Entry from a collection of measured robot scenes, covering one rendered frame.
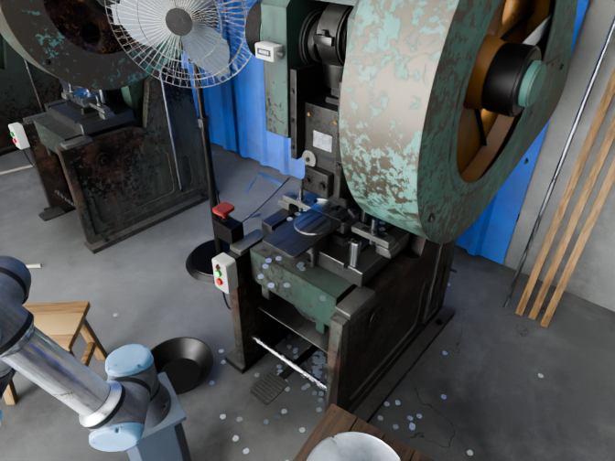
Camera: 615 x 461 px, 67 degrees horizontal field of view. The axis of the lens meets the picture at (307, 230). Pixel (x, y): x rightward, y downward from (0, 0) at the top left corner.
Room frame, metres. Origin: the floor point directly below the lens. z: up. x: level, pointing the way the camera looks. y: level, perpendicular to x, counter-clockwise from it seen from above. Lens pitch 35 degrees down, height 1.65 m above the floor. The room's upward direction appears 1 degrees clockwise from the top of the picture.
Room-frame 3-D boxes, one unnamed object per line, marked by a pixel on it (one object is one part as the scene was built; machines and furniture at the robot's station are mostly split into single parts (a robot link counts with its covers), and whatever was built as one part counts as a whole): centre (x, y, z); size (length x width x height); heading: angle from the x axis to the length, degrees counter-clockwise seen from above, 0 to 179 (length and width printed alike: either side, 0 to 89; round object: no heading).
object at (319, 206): (1.36, -0.09, 0.76); 0.15 x 0.09 x 0.05; 50
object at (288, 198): (1.47, 0.03, 0.76); 0.17 x 0.06 x 0.10; 50
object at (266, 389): (1.26, -0.01, 0.14); 0.59 x 0.10 x 0.05; 140
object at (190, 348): (1.25, 0.54, 0.04); 0.30 x 0.30 x 0.07
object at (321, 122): (1.33, -0.07, 1.04); 0.17 x 0.15 x 0.30; 140
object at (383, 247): (1.26, -0.23, 0.76); 0.17 x 0.06 x 0.10; 50
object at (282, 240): (1.23, 0.01, 0.72); 0.25 x 0.14 x 0.14; 140
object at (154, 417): (0.79, 0.47, 0.50); 0.15 x 0.15 x 0.10
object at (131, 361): (0.79, 0.47, 0.62); 0.13 x 0.12 x 0.14; 6
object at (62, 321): (1.22, 1.04, 0.16); 0.34 x 0.24 x 0.34; 94
